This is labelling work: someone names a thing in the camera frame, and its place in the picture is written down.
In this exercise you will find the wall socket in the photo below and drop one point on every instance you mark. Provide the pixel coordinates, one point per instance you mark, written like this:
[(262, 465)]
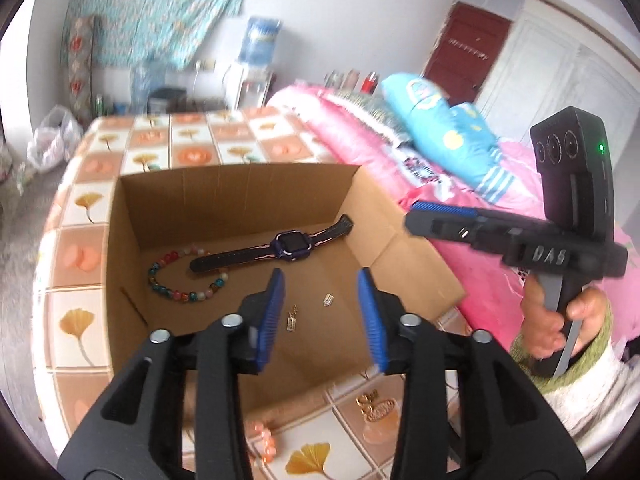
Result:
[(206, 65)]

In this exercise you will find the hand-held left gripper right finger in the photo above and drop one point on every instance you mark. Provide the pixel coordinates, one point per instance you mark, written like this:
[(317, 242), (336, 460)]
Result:
[(371, 320)]

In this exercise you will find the blue cartoon pillow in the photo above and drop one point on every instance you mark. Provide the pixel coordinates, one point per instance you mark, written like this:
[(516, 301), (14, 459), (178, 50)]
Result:
[(440, 125)]

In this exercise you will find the glass jar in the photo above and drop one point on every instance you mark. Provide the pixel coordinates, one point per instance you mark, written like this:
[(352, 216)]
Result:
[(332, 79)]

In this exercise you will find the empty clear water jug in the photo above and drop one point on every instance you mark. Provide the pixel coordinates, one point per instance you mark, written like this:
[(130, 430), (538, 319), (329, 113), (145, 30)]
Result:
[(147, 85)]

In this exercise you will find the blue water jug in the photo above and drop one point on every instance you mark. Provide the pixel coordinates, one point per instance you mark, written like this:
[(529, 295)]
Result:
[(260, 40)]

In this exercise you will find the green bottle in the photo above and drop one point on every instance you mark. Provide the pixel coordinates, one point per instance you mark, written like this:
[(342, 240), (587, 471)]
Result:
[(100, 105)]

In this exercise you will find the white water dispenser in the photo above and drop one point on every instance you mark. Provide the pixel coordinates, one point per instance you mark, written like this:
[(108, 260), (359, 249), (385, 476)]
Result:
[(240, 87)]

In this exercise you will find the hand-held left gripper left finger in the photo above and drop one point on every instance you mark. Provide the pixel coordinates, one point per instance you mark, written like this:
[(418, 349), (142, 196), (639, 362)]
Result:
[(270, 320)]

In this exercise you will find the person's right forearm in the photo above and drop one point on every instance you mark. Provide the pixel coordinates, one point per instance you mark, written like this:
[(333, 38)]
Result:
[(585, 400)]

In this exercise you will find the red diamond pattern cushion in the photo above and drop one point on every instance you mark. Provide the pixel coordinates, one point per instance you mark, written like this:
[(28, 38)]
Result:
[(77, 70)]

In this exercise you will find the white wardrobe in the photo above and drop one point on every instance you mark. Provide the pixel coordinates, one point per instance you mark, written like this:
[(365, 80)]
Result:
[(550, 70)]

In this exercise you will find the purple smartwatch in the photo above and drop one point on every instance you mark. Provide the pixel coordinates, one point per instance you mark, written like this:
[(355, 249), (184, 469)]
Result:
[(287, 245)]

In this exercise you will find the clear plastic bag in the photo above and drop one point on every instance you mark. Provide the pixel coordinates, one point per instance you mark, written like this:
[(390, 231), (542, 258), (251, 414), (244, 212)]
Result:
[(52, 137)]

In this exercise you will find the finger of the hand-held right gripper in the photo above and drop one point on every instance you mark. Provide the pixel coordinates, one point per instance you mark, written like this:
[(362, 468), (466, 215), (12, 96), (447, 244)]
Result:
[(445, 209), (440, 227)]

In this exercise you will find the person's right hand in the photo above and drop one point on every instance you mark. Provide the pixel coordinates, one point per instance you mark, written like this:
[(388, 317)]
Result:
[(537, 332)]

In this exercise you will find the table with patterned cloth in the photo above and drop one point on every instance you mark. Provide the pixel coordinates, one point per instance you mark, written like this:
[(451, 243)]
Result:
[(80, 260)]

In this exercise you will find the teal floral cloth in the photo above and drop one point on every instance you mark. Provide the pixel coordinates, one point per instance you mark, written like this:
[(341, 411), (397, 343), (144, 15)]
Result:
[(150, 5)]

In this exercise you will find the dark red door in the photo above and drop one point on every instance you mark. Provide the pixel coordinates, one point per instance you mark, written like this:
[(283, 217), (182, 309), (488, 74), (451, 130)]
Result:
[(465, 60)]

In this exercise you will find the pink bottle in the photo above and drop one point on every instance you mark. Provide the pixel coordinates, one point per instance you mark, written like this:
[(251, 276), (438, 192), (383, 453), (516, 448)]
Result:
[(353, 79)]

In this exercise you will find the brown cardboard box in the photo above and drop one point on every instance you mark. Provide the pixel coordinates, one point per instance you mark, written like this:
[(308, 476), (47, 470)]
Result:
[(225, 200)]

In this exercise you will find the red bottle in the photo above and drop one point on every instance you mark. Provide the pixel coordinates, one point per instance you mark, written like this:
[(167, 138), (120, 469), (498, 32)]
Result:
[(371, 82)]

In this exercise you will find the pink floral blanket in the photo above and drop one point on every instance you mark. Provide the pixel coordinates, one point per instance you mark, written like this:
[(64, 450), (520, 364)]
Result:
[(360, 160)]

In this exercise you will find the small silver bead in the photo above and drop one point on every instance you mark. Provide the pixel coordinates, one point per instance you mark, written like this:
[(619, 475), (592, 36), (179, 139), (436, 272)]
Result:
[(327, 299)]

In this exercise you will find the small gold charm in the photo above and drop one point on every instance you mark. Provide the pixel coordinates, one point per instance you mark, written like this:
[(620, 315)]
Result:
[(291, 321)]

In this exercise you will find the dark rice cooker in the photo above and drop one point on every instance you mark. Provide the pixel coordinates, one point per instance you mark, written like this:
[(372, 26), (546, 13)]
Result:
[(167, 100)]

